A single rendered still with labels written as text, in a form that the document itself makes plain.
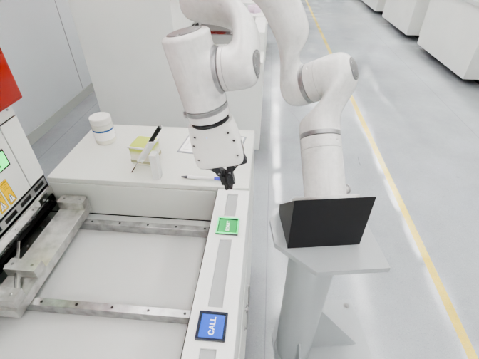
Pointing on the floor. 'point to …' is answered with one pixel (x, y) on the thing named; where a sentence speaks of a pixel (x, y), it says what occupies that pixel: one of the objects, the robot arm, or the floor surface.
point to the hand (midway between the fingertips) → (227, 179)
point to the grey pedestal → (328, 258)
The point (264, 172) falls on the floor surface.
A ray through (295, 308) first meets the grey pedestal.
